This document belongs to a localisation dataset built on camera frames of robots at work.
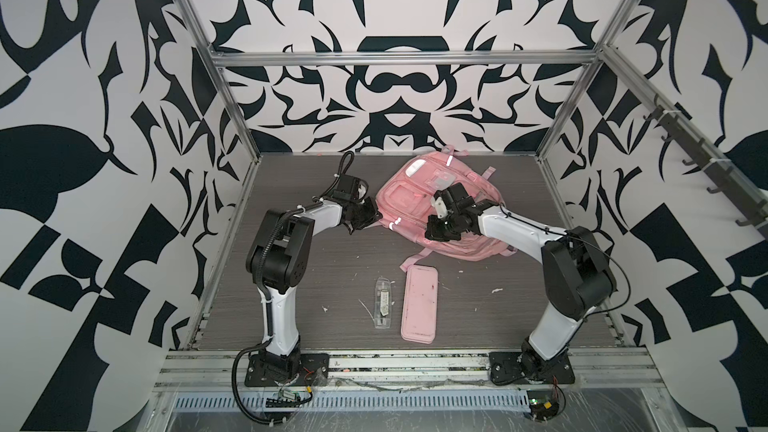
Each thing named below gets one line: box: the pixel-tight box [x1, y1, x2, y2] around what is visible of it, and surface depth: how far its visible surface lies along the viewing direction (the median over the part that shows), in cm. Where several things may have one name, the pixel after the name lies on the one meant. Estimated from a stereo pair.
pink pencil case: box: [401, 265, 439, 345], surface depth 83 cm
